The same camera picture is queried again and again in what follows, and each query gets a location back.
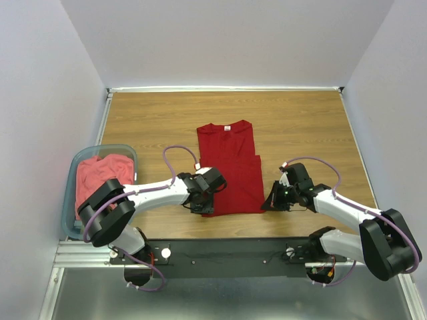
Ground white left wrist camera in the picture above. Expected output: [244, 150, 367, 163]
[194, 163, 212, 175]

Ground clear blue plastic bin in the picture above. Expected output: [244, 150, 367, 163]
[61, 144, 138, 240]

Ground pink t-shirt in bin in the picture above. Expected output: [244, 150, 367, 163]
[75, 153, 134, 221]

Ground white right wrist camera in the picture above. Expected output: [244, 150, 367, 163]
[279, 162, 290, 187]

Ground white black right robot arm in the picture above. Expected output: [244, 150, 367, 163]
[261, 163, 422, 281]

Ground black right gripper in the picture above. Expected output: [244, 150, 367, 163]
[261, 179, 299, 211]

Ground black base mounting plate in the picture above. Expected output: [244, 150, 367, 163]
[109, 235, 348, 287]

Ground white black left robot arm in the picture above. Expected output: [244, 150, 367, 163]
[77, 167, 227, 263]

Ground dark red t-shirt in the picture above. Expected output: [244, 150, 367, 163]
[197, 120, 265, 217]

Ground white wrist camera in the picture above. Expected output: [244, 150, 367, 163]
[194, 163, 212, 175]
[279, 162, 290, 187]

